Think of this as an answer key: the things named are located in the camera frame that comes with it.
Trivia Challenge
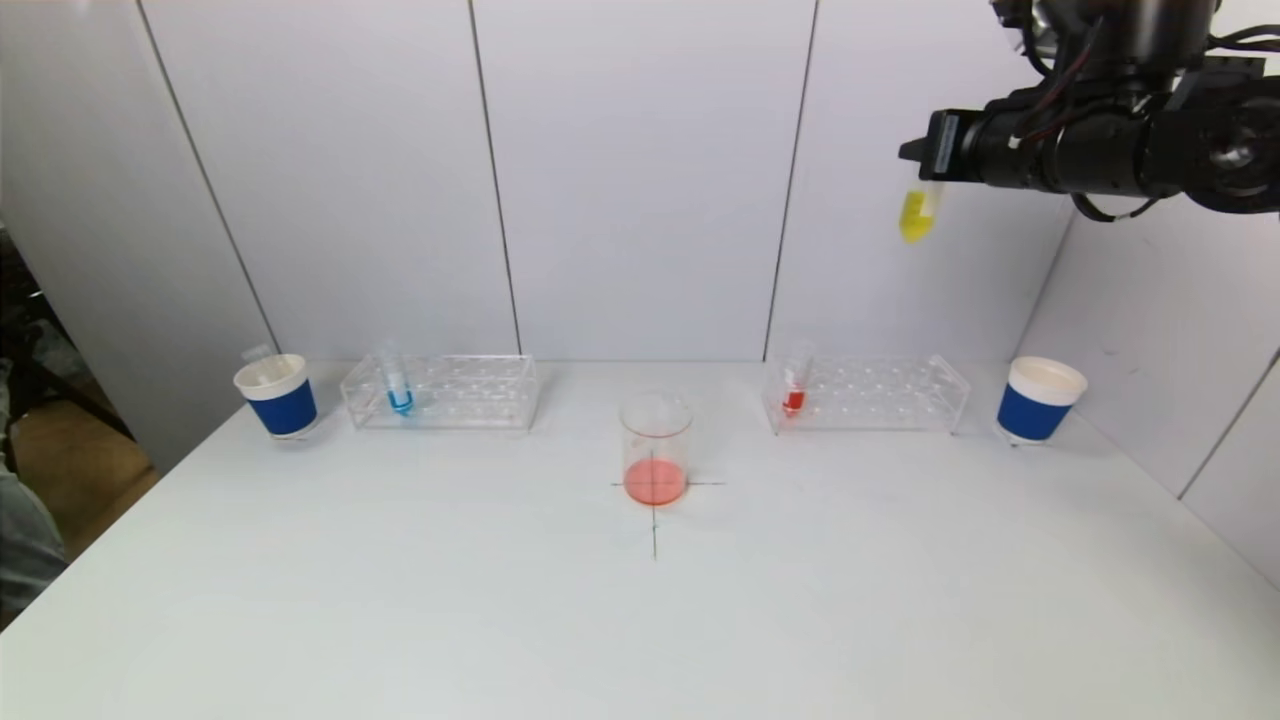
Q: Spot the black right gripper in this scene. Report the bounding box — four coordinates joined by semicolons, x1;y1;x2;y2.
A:
897;108;1051;190

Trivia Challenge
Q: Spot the yellow pigment test tube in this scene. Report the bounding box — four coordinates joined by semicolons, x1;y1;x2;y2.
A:
898;178;945;245

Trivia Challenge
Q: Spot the clear acrylic test tube rack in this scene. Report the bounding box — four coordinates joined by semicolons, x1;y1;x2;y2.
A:
342;354;541;433
762;352;971;436

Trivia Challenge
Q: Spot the clear glass beaker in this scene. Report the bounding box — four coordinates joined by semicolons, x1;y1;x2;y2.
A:
618;393;693;507

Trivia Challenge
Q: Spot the blue pigment test tube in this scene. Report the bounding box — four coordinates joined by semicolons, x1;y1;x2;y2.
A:
376;340;416;419

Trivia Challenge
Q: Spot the blue white paper cup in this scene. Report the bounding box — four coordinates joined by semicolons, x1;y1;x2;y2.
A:
996;356;1089;446
233;354;319;441

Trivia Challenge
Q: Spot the grey chair seat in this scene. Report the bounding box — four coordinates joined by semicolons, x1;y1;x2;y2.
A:
0;470;67;623

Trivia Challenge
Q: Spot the thin black looped cable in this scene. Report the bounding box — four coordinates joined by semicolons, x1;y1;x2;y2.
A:
1070;190;1163;224

